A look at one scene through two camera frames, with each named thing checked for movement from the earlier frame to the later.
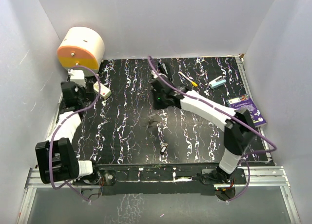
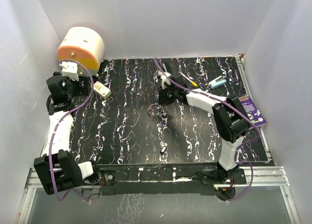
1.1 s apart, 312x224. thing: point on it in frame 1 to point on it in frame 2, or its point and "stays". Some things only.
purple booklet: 245,102 stays
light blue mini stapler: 217,82 stays
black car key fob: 163,150 stays
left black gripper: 88,96 to 81,91
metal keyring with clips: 148,125 to 162,114
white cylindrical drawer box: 82,46 stays
